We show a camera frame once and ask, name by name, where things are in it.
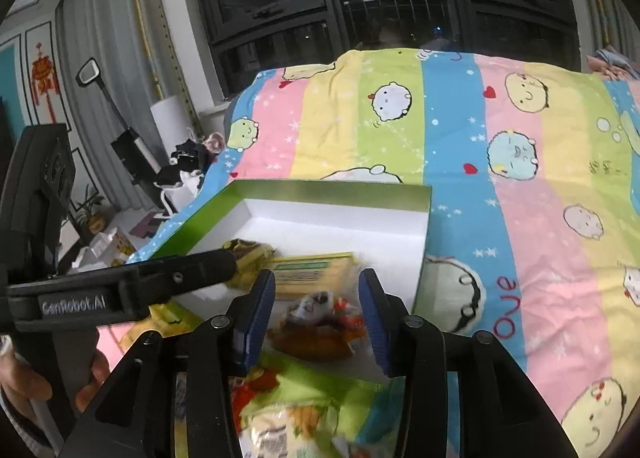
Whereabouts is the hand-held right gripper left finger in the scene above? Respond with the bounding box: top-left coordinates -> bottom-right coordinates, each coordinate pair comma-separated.
60,269 -> 277,458

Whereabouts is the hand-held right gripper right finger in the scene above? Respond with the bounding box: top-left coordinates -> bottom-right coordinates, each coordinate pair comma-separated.
358,268 -> 576,458

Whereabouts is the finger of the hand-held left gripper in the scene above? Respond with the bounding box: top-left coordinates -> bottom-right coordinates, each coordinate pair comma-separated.
122,249 -> 240,311

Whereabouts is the clear crinkled snack packet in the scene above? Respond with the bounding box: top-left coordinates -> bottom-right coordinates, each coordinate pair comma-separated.
266,290 -> 372,362

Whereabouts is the gold crinkled snack packet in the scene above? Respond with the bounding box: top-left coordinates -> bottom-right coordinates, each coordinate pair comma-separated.
222,239 -> 277,289

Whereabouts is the green cardboard box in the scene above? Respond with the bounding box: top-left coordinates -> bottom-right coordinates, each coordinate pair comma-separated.
150,180 -> 433,319

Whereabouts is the person's left forearm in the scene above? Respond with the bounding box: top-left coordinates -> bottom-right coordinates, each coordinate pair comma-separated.
0,388 -> 63,458

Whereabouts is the person's left hand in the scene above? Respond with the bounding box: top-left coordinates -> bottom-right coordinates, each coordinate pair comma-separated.
0,335 -> 111,414

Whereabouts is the white foam box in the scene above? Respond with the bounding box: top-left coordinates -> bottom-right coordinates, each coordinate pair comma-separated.
71,230 -> 121,273

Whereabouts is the potted plant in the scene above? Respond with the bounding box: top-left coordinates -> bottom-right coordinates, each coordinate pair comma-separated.
74,185 -> 109,235

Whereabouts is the flat green yellow snack packet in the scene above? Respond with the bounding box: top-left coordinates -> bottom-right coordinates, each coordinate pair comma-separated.
267,252 -> 358,299

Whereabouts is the small red snack packet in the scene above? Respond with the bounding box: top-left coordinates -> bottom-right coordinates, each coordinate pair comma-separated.
229,367 -> 281,420

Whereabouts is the yellow carton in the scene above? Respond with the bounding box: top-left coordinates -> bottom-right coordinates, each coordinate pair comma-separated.
111,228 -> 137,259

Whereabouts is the white printed cloth bag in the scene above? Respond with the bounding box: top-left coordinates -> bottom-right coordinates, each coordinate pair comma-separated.
159,173 -> 205,219

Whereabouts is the large green snack packet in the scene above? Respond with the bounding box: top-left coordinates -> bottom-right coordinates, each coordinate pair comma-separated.
239,358 -> 407,458

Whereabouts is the pile of black white clothes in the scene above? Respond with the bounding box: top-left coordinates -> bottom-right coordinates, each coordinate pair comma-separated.
154,132 -> 227,189

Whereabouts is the black mirror on stand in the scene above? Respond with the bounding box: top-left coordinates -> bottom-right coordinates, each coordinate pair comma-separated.
76,58 -> 167,189

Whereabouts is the white board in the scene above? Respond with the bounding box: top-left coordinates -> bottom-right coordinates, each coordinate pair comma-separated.
150,94 -> 201,159

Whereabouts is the striped cartoon printed blanket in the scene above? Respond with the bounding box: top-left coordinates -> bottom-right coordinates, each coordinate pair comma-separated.
120,48 -> 640,458

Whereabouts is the dark framed window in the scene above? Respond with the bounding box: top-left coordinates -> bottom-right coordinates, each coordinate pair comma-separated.
186,0 -> 582,99

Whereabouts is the pile of folded clothes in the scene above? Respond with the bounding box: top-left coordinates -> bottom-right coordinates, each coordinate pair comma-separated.
586,44 -> 640,82

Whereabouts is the red knot wall decoration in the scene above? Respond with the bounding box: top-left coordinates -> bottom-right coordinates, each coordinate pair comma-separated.
30,42 -> 62,125

